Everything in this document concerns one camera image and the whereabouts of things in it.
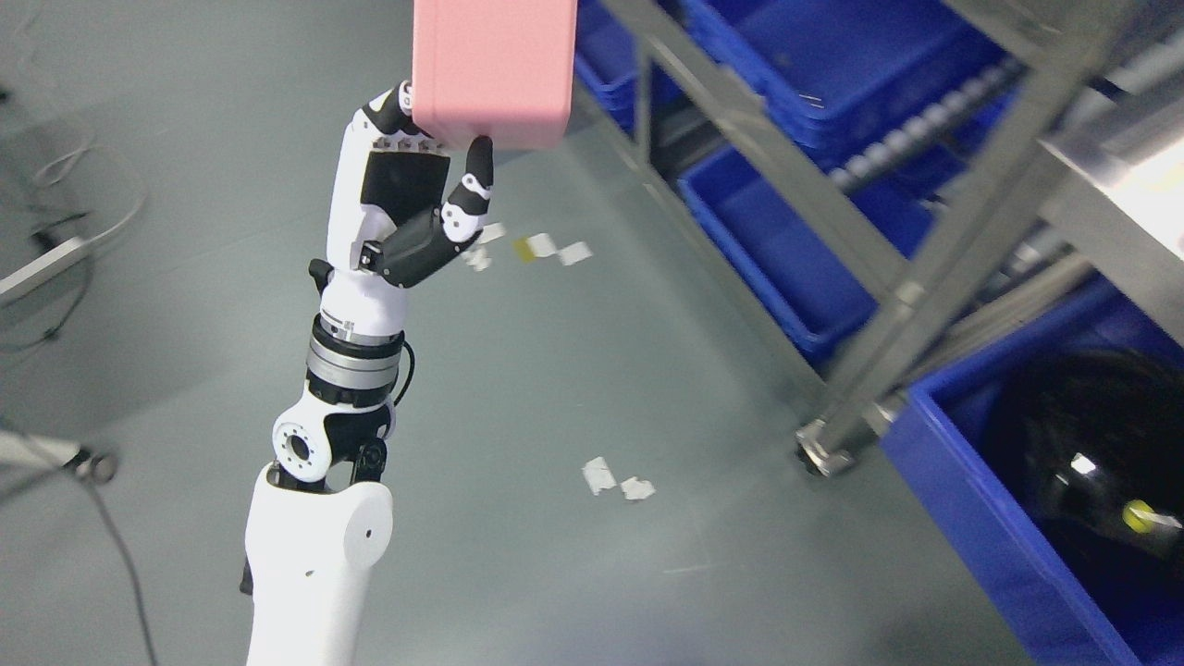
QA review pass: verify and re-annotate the blue bin far left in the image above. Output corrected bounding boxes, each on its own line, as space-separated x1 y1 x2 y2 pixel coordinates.
677 147 963 369

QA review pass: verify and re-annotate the stainless steel table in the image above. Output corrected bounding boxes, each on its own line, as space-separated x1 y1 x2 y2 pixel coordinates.
605 1 1137 478

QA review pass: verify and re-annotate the pink plastic storage box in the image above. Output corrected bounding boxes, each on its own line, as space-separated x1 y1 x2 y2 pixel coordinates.
410 1 578 151

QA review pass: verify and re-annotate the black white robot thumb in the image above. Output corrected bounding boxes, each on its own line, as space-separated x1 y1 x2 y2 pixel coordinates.
359 136 494 290

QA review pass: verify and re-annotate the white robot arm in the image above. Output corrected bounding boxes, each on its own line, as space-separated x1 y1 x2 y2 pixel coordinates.
240 81 494 665

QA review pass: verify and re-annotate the blue bin with helmet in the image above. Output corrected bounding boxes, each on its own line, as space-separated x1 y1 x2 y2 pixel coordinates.
881 277 1183 665

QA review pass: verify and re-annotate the black white robot index finger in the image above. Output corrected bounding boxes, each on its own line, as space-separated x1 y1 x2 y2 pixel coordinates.
363 81 417 136

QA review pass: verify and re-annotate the black helmet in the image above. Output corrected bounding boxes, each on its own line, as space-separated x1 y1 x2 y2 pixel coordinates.
980 347 1180 581

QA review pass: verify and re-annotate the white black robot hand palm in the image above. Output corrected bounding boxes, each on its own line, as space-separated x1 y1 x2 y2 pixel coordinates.
309 102 451 339

